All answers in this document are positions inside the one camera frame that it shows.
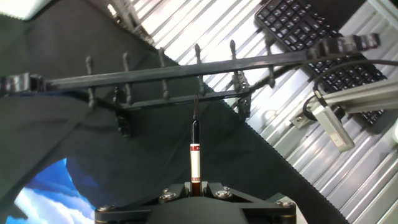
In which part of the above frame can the aluminium frame bar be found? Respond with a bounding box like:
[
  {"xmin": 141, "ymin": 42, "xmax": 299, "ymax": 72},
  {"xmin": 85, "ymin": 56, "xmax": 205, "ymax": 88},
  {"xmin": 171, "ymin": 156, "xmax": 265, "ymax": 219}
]
[{"xmin": 107, "ymin": 0, "xmax": 155, "ymax": 46}]

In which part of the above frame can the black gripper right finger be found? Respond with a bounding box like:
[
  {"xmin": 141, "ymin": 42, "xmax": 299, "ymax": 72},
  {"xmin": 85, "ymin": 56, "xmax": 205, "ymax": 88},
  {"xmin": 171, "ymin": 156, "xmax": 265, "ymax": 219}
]
[{"xmin": 201, "ymin": 182, "xmax": 297, "ymax": 224}]

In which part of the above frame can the black keyboard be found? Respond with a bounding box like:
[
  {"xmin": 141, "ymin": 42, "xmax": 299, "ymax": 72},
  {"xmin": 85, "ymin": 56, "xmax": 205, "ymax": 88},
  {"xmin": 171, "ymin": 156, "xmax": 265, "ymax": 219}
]
[{"xmin": 254, "ymin": 0, "xmax": 388, "ymax": 127}]

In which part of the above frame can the black cloth with blue print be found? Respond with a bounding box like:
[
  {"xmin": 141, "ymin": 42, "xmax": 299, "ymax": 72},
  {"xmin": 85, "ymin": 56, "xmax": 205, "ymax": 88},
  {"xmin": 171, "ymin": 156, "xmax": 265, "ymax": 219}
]
[{"xmin": 0, "ymin": 0, "xmax": 351, "ymax": 224}]

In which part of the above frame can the black camera cable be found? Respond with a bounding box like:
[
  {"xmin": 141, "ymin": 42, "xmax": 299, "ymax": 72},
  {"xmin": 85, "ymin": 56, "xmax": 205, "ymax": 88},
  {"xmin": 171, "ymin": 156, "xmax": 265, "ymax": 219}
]
[{"xmin": 303, "ymin": 58, "xmax": 398, "ymax": 122}]

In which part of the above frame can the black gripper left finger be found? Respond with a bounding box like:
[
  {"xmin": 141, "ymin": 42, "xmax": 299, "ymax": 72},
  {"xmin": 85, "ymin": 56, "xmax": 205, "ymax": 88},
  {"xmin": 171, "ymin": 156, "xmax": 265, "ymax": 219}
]
[{"xmin": 95, "ymin": 183, "xmax": 191, "ymax": 224}]

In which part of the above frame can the silver ribbed camera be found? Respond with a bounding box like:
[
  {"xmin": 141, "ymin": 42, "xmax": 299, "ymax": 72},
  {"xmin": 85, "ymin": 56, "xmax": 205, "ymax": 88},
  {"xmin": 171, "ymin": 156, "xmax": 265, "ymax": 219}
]
[{"xmin": 312, "ymin": 104, "xmax": 356, "ymax": 153}]

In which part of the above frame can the black pen rack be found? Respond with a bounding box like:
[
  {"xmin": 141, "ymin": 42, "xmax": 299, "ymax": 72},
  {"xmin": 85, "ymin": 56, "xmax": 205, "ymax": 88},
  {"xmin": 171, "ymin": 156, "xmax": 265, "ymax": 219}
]
[{"xmin": 0, "ymin": 32, "xmax": 381, "ymax": 139}]

